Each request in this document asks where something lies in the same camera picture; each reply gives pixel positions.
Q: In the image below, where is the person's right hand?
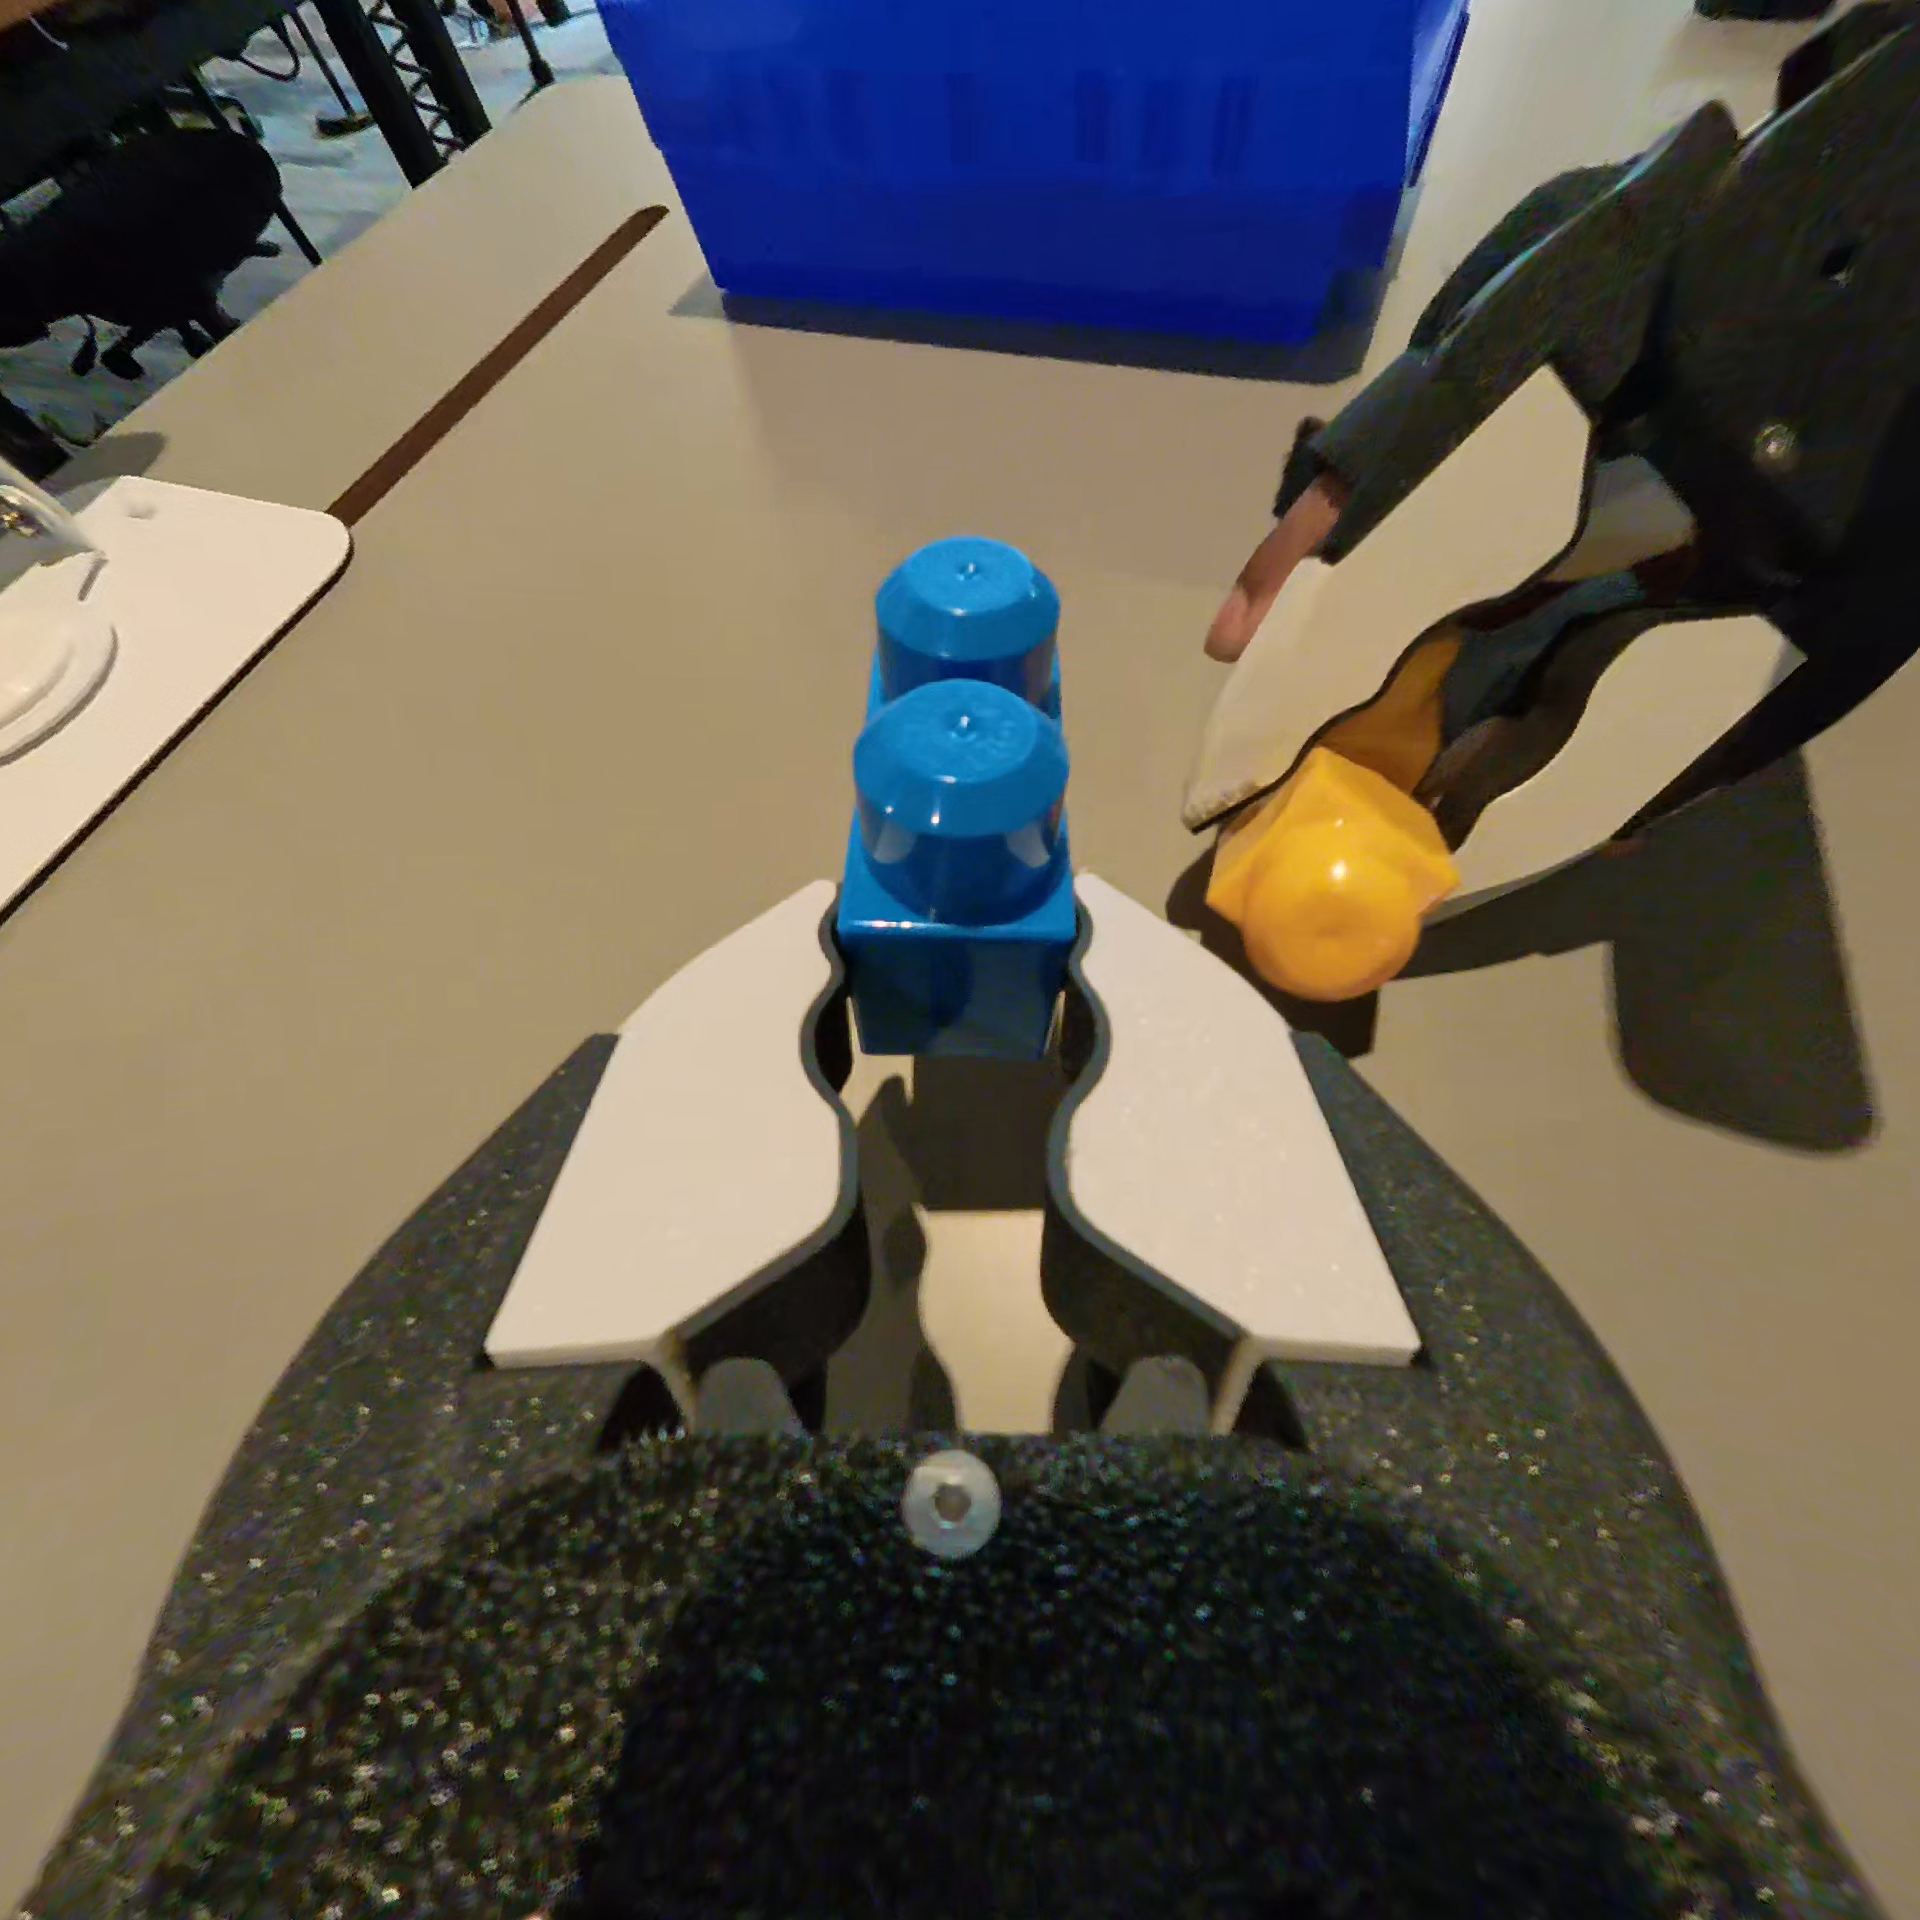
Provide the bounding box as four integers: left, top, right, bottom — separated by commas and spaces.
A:
1206, 480, 1345, 666

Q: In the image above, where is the office desk with black legs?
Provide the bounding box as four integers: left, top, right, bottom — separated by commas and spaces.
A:
300, 0, 500, 191

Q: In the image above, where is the blue plastic bin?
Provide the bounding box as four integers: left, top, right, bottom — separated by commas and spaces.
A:
595, 0, 1476, 351

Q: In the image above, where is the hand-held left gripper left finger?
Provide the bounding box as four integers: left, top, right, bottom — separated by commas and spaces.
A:
482, 878, 864, 1420

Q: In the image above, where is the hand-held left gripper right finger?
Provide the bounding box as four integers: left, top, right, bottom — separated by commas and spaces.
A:
1045, 872, 1424, 1439

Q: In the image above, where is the white desk stand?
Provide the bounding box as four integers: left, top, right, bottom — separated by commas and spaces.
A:
0, 456, 355, 921

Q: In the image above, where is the black office chair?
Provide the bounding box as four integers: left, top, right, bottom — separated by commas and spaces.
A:
0, 127, 325, 380

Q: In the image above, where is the blue mega block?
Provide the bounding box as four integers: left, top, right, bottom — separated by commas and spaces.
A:
833, 532, 1082, 1062

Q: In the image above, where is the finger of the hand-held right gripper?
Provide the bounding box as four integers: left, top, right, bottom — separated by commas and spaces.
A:
1415, 613, 1814, 927
1179, 366, 1595, 836

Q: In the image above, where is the yellow mega block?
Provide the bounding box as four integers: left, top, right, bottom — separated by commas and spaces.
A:
1204, 631, 1462, 1004

